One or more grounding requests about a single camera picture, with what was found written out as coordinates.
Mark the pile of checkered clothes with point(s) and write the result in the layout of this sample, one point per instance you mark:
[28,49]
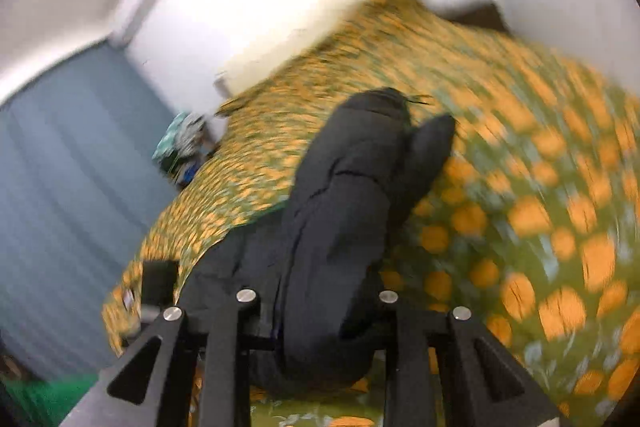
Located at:
[187,144]

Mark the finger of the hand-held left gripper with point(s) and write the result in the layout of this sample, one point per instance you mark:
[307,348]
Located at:
[160,282]

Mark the cream pillow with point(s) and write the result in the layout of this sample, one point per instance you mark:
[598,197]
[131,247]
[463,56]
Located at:
[310,32]

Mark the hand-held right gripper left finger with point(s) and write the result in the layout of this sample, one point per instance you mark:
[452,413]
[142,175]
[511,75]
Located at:
[230,337]

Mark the blue curtain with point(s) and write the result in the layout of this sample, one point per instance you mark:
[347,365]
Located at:
[75,187]

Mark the dark headboard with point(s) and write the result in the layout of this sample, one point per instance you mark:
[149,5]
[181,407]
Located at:
[477,16]

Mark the green floral blanket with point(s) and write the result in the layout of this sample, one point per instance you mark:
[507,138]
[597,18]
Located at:
[525,157]

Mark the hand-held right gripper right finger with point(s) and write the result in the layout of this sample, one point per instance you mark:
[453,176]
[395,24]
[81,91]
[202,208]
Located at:
[405,347]

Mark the black puffer jacket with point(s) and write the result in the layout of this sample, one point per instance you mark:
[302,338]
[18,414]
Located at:
[340,232]

